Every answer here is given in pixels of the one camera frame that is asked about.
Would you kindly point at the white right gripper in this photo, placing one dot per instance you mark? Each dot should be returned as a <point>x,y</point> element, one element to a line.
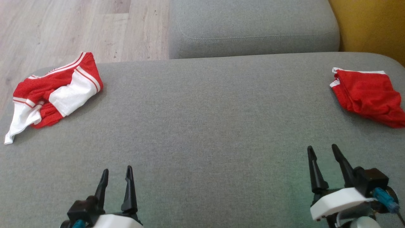
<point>338,201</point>

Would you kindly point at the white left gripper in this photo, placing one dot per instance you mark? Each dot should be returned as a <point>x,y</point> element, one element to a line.
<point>120,222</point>

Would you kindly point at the red shorts with white trim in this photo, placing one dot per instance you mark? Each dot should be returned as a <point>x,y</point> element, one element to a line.
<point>370,95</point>

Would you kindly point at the red white sports jersey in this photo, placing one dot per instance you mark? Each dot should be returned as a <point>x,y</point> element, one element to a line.
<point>34,90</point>

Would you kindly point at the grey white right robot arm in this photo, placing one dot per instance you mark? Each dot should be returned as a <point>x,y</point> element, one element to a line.
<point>362,223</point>

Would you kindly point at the grey fabric sofa seat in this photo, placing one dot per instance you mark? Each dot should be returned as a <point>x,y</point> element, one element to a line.
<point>202,126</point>

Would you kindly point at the yellow panel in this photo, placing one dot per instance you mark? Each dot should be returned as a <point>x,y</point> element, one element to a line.
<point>373,25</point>

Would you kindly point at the grey fabric sofa cushion block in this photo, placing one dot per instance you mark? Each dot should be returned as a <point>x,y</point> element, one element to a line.
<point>253,25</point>

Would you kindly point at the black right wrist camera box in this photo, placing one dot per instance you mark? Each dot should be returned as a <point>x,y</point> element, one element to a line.
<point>375,180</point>

